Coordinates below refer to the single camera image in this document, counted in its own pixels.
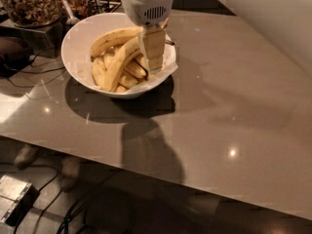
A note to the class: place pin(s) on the silver metal box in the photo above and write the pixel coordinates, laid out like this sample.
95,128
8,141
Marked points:
15,199

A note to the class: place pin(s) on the left lower yellow banana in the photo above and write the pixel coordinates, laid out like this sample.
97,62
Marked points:
98,71

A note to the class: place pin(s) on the glass jar of nuts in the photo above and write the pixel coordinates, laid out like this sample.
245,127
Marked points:
32,13

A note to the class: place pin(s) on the top back yellow banana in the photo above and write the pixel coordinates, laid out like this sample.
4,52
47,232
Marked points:
113,37

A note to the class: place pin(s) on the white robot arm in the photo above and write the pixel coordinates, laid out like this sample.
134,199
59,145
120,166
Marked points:
287,24

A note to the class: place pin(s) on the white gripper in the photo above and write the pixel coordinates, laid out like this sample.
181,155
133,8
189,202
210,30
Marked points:
147,9

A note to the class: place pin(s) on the metal scoop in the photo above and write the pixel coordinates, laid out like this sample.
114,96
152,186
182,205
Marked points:
71,19

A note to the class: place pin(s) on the white ceramic bowl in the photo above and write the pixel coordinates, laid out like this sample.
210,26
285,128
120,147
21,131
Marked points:
76,45

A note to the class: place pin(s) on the long front yellow banana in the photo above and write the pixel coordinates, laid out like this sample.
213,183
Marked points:
114,79

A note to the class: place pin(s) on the right short yellow banana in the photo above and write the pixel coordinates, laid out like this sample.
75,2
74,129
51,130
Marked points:
140,60

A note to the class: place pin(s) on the white paper bowl liner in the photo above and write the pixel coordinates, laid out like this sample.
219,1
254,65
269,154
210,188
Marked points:
169,66

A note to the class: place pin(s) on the middle yellow banana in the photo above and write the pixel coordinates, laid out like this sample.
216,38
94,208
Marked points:
133,68

